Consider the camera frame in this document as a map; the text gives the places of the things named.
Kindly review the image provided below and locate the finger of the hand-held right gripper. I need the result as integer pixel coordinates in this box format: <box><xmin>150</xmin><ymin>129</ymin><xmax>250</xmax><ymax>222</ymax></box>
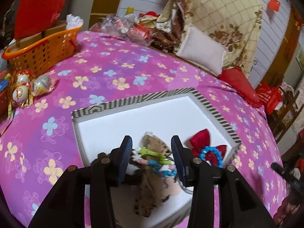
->
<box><xmin>271</xmin><ymin>163</ymin><xmax>300</xmax><ymax>190</ymax></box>

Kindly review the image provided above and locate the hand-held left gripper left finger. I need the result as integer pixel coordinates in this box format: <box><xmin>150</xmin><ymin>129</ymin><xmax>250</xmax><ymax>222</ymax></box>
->
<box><xmin>28</xmin><ymin>135</ymin><xmax>133</xmax><ymax>228</ymax></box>

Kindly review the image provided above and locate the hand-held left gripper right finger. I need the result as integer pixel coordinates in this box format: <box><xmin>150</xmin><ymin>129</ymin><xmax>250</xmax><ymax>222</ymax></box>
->
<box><xmin>170</xmin><ymin>135</ymin><xmax>277</xmax><ymax>228</ymax></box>

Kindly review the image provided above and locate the leopard print hair bow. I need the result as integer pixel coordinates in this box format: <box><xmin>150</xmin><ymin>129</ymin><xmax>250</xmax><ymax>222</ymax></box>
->
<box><xmin>134</xmin><ymin>133</ymin><xmax>173</xmax><ymax>218</ymax></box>

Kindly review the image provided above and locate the red velvet hair bow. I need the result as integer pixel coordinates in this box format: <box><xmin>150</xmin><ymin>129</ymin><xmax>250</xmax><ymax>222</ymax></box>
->
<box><xmin>189</xmin><ymin>129</ymin><xmax>228</xmax><ymax>167</ymax></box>

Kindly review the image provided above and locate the blue bead bracelet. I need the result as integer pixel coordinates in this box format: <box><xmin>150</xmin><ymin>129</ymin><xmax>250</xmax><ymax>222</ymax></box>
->
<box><xmin>199</xmin><ymin>146</ymin><xmax>225</xmax><ymax>168</ymax></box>

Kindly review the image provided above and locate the striped box with white inside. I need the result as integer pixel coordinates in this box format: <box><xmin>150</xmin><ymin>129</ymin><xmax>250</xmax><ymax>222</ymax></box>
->
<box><xmin>71</xmin><ymin>88</ymin><xmax>241</xmax><ymax>227</ymax></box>

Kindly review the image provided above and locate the wooden chair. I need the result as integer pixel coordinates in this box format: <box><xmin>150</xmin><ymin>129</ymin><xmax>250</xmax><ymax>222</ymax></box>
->
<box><xmin>271</xmin><ymin>83</ymin><xmax>300</xmax><ymax>143</ymax></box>

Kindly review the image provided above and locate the red gift bag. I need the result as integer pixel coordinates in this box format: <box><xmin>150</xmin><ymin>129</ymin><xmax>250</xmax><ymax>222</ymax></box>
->
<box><xmin>256</xmin><ymin>83</ymin><xmax>283</xmax><ymax>114</ymax></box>

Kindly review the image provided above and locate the red pillow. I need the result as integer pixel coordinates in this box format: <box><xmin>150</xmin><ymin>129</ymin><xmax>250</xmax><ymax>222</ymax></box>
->
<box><xmin>218</xmin><ymin>66</ymin><xmax>262</xmax><ymax>108</ymax></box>

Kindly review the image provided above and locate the white pillow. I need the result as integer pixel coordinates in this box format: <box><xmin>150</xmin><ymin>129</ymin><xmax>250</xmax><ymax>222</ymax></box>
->
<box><xmin>176</xmin><ymin>26</ymin><xmax>227</xmax><ymax>76</ymax></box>

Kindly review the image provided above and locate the brown patterned blanket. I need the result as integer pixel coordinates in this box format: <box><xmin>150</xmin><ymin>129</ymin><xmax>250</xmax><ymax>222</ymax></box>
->
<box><xmin>152</xmin><ymin>26</ymin><xmax>188</xmax><ymax>53</ymax></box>

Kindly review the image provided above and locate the pile of snack packets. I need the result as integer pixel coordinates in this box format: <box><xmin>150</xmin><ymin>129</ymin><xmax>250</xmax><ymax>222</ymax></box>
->
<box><xmin>90</xmin><ymin>12</ymin><xmax>157</xmax><ymax>45</ymax></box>

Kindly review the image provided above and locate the orange plastic basket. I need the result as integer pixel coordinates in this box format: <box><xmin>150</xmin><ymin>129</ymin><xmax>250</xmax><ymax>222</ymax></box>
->
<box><xmin>2</xmin><ymin>26</ymin><xmax>82</xmax><ymax>78</ymax></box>

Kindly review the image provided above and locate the white plastic bag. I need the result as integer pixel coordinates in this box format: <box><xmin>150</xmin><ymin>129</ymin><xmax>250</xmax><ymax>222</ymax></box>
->
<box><xmin>66</xmin><ymin>14</ymin><xmax>84</xmax><ymax>30</ymax></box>

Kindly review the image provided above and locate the brown cardboard box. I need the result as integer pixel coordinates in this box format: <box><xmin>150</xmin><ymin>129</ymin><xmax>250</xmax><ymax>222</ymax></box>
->
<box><xmin>19</xmin><ymin>32</ymin><xmax>43</xmax><ymax>48</ymax></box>
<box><xmin>43</xmin><ymin>20</ymin><xmax>68</xmax><ymax>37</ymax></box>

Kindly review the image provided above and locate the beige floral quilt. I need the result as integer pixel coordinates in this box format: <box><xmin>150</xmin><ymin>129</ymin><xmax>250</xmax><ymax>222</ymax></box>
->
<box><xmin>157</xmin><ymin>0</ymin><xmax>264</xmax><ymax>76</ymax></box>

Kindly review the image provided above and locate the red paper bag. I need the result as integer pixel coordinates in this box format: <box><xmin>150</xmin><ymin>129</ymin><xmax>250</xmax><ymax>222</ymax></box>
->
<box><xmin>14</xmin><ymin>0</ymin><xmax>72</xmax><ymax>40</ymax></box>

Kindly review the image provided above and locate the red paper wall sticker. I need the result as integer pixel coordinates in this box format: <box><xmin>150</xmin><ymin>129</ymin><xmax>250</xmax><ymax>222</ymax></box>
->
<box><xmin>268</xmin><ymin>0</ymin><xmax>281</xmax><ymax>12</ymax></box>

